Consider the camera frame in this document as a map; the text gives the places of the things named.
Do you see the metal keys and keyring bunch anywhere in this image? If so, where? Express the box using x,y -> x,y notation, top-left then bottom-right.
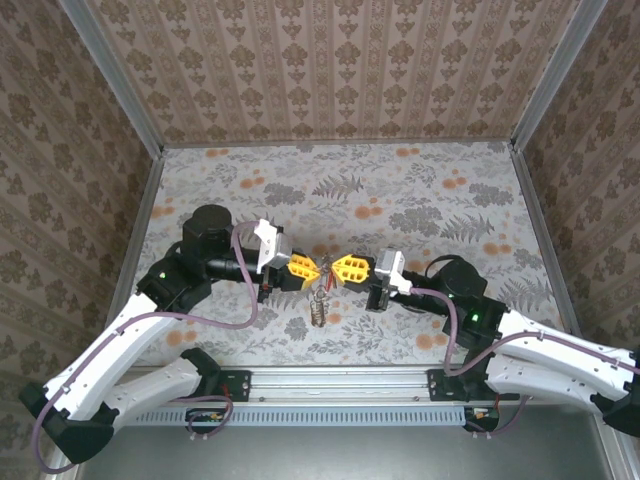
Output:
310,252 -> 337,329

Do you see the black connector board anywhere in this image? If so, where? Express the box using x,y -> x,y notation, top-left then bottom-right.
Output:
187,408 -> 226,427
463,407 -> 501,432

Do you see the aluminium frame side rail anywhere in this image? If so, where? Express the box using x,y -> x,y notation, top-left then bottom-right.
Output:
107,152 -> 166,311
508,144 -> 584,336

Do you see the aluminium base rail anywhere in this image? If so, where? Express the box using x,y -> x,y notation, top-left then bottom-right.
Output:
119,367 -> 521,406

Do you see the thin aluminium frame back rail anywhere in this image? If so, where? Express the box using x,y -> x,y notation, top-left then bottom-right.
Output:
160,137 -> 516,150

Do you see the grey slotted cable duct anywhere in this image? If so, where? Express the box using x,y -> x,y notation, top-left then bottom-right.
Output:
119,403 -> 474,427

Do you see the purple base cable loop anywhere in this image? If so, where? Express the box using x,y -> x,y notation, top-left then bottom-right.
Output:
464,397 -> 532,437
187,394 -> 234,442

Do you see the aluminium frame post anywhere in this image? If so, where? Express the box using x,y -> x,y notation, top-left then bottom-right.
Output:
509,0 -> 610,151
58,0 -> 165,160

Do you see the aluminium outer frame bar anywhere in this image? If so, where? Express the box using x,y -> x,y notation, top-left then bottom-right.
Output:
47,459 -> 84,480
597,419 -> 637,480

